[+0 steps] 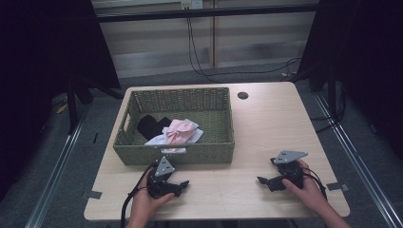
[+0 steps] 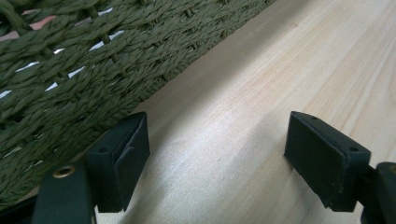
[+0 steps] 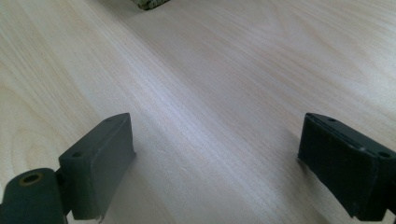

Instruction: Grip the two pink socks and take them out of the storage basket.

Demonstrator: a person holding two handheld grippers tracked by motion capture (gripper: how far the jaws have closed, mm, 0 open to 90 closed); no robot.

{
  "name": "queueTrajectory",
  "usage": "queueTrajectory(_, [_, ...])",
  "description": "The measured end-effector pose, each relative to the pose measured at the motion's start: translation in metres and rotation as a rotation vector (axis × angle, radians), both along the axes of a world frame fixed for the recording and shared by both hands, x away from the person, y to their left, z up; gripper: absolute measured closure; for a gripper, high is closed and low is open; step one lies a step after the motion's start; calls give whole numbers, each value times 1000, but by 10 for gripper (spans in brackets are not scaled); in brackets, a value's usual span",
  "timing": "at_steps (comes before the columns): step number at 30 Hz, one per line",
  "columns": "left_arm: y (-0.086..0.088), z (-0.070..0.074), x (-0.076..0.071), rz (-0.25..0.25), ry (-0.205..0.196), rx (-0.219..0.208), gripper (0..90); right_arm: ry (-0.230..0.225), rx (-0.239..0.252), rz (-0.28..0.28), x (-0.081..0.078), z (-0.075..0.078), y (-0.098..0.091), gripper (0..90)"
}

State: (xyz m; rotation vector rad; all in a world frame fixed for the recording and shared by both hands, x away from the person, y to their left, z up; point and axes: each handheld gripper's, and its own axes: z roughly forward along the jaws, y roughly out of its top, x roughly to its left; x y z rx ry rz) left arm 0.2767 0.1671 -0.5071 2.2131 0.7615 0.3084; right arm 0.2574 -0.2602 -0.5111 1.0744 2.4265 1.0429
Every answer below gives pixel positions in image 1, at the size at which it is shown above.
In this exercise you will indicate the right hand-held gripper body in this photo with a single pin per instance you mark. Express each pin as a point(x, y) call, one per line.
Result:
point(291, 172)

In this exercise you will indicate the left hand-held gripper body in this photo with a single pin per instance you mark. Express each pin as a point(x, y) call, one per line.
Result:
point(160, 185)

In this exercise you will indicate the person's left hand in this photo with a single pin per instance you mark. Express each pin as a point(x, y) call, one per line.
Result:
point(144, 204)

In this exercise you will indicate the person's right hand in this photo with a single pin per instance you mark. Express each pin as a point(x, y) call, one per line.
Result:
point(312, 194)

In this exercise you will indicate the white cloth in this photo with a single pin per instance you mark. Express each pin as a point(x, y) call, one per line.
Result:
point(155, 141)

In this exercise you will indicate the grey tape strip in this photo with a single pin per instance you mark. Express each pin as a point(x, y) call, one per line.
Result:
point(94, 194)
point(337, 186)

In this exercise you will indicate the pink cloth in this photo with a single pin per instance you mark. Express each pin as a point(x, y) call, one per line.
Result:
point(181, 129)

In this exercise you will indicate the black cloth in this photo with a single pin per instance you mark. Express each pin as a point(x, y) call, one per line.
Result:
point(149, 126)

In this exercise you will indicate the green woven basket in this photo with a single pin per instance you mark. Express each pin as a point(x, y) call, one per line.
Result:
point(207, 126)

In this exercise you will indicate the black metal stand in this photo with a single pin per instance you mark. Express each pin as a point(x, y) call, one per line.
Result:
point(73, 104)
point(331, 95)

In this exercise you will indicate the yellow floor scrap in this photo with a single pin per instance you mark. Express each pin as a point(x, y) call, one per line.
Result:
point(62, 108)

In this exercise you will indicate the black curtain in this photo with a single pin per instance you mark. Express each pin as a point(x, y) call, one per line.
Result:
point(47, 63)
point(364, 57)

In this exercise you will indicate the black metal bar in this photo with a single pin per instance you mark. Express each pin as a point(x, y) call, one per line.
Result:
point(206, 13)

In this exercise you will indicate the aluminium floor rail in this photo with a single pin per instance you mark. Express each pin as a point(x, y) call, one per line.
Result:
point(57, 177)
point(358, 164)

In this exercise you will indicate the white wall socket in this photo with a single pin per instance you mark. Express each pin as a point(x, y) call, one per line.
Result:
point(191, 3)

